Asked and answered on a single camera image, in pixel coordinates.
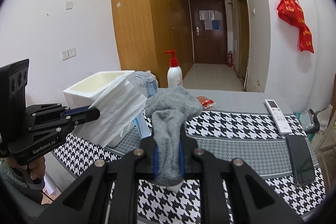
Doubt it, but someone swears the white red pump bottle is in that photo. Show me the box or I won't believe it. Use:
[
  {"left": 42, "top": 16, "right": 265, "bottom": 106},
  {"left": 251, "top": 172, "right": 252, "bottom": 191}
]
[{"left": 163, "top": 50, "right": 183, "bottom": 87}]

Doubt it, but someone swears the blue surgical face mask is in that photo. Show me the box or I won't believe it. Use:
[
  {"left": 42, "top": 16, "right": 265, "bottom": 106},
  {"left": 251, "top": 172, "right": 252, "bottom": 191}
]
[{"left": 120, "top": 112, "right": 151, "bottom": 139}]

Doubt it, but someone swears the white wall switch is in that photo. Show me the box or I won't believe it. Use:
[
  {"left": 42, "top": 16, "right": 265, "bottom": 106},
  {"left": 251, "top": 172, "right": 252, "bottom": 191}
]
[{"left": 65, "top": 1, "right": 73, "bottom": 10}]

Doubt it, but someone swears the left hand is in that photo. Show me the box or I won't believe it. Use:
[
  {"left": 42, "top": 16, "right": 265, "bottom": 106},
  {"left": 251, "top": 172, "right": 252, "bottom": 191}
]
[{"left": 4, "top": 155, "right": 47, "bottom": 205}]

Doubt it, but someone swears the red snack packet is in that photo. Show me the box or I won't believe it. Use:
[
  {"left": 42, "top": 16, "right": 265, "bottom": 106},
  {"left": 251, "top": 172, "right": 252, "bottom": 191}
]
[{"left": 196, "top": 96, "right": 216, "bottom": 110}]

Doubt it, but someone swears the white styrofoam box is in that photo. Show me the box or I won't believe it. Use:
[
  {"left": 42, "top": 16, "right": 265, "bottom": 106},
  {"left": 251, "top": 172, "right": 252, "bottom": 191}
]
[{"left": 63, "top": 70, "right": 147, "bottom": 148}]

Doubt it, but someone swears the houndstooth table mat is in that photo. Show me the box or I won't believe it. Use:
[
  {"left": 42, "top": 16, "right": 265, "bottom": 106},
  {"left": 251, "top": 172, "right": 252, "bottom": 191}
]
[{"left": 53, "top": 111, "right": 326, "bottom": 223}]

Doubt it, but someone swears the white tissue cloth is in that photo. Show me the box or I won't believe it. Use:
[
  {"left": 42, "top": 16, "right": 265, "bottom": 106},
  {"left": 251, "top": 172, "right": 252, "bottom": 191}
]
[{"left": 72, "top": 75, "right": 147, "bottom": 148}]

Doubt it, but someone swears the white remote control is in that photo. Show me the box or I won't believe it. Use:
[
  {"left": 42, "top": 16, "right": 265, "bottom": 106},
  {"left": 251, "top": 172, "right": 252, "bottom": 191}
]
[{"left": 265, "top": 99, "right": 292, "bottom": 135}]

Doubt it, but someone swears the white wall socket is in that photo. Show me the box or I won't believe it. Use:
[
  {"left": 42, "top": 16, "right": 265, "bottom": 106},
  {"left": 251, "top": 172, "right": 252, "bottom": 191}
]
[{"left": 60, "top": 47, "right": 77, "bottom": 61}]

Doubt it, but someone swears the grey sock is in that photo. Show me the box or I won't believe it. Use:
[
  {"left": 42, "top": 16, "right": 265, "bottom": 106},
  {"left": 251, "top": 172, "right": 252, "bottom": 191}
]
[{"left": 145, "top": 86, "right": 203, "bottom": 187}]

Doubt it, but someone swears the blue spray bottle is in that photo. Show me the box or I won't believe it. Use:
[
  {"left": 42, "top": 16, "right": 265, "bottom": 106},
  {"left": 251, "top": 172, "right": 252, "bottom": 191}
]
[{"left": 145, "top": 70, "right": 158, "bottom": 98}]

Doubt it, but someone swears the clear pouch with black trim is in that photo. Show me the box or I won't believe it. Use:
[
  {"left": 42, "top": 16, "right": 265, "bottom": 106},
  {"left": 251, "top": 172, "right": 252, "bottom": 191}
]
[{"left": 294, "top": 109, "right": 320, "bottom": 135}]

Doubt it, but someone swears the light blue cloth cover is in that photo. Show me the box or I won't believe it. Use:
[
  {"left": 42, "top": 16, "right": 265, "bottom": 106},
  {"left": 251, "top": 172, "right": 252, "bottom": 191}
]
[{"left": 135, "top": 71, "right": 147, "bottom": 87}]

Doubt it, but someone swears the black smartphone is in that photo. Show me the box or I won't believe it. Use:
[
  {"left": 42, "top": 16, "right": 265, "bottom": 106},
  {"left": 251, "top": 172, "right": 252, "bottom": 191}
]
[{"left": 285, "top": 135, "right": 315, "bottom": 187}]

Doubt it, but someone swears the dark brown door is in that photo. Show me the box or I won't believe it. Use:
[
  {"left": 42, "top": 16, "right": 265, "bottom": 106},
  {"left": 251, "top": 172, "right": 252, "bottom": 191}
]
[{"left": 189, "top": 0, "right": 228, "bottom": 65}]

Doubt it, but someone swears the red fire extinguisher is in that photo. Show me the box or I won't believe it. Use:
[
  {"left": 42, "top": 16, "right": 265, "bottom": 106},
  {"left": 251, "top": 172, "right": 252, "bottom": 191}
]
[{"left": 227, "top": 51, "right": 234, "bottom": 67}]

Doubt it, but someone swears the white foam roll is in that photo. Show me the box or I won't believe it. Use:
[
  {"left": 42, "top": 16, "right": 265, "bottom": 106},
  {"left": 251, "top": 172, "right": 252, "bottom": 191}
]
[{"left": 166, "top": 181, "right": 184, "bottom": 193}]

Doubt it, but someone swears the wooden wardrobe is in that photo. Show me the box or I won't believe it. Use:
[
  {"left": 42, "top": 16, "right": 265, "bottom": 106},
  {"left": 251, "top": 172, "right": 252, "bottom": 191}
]
[{"left": 111, "top": 0, "right": 194, "bottom": 87}]

